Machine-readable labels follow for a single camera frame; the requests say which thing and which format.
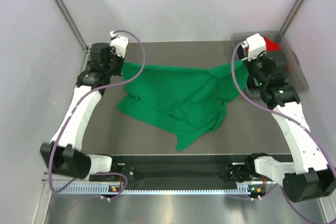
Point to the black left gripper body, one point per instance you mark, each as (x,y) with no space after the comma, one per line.
(114,67)

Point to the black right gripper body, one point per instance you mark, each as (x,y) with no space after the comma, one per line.
(254,66)

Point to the green t shirt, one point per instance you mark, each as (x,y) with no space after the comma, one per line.
(187,102)

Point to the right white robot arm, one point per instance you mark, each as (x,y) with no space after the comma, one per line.
(308,176)

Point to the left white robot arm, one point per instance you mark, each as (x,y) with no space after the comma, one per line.
(63,153)

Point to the red folded t shirt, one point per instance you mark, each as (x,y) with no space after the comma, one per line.
(271,45)

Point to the clear plastic bin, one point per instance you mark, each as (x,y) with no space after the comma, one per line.
(295,74)

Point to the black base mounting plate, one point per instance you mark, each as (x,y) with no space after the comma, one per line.
(180,171)

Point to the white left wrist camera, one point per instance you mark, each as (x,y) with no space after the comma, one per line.
(118,44)

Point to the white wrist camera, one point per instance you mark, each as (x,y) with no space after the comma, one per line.
(253,47)
(118,44)

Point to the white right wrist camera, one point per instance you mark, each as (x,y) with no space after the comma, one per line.
(253,47)

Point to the aluminium frame rail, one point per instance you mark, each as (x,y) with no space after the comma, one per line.
(61,179)

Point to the slotted cable duct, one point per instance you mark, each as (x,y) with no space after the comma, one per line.
(113,189)

